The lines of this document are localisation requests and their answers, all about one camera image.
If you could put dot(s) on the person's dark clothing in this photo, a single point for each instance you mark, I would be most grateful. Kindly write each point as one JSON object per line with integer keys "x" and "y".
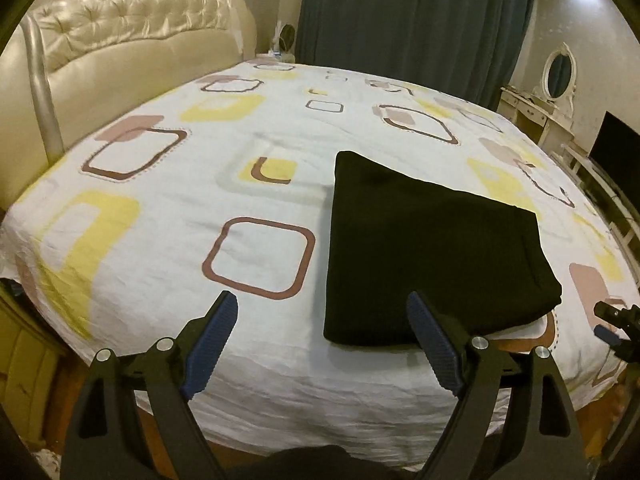
{"x": 330, "y": 462}

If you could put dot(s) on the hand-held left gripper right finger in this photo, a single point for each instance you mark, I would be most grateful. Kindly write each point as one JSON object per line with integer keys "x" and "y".
{"x": 435, "y": 345}

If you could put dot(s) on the black pants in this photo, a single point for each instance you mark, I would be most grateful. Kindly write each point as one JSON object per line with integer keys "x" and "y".
{"x": 425, "y": 250}

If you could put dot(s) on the teal curtain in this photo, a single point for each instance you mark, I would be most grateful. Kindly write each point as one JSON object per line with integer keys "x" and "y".
{"x": 415, "y": 25}

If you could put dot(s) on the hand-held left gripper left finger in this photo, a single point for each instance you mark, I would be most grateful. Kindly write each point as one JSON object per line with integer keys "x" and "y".
{"x": 210, "y": 345}

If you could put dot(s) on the white dressing table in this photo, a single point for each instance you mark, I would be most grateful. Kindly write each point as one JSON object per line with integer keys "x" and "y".
{"x": 530, "y": 110}

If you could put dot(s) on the black television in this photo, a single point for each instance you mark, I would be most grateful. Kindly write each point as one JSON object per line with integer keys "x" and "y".
{"x": 617, "y": 152}

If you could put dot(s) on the wooden bed frame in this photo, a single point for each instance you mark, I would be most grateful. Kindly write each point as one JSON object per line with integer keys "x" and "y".
{"x": 72, "y": 377}

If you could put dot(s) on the small white fan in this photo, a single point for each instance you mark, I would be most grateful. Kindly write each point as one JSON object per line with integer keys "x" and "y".
{"x": 286, "y": 37}

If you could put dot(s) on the yellowish nightstand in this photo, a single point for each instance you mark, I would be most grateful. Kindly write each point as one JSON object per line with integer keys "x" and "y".
{"x": 25, "y": 360}

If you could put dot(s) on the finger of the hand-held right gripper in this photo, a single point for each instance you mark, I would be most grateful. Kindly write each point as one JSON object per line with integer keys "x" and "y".
{"x": 610, "y": 311}
{"x": 607, "y": 335}

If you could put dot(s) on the oval white vanity mirror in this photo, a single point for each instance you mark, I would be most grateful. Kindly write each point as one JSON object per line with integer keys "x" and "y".
{"x": 559, "y": 72}

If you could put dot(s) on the white television stand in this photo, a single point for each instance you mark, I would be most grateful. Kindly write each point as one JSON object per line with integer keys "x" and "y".
{"x": 595, "y": 185}

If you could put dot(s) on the cream leather headboard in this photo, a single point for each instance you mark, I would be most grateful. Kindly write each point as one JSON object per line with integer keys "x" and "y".
{"x": 140, "y": 50}

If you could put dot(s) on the silver headboard post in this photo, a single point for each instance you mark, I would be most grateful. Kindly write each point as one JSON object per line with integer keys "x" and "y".
{"x": 44, "y": 100}

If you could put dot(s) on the printed white bed sheet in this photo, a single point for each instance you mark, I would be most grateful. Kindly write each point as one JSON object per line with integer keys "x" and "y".
{"x": 165, "y": 240}

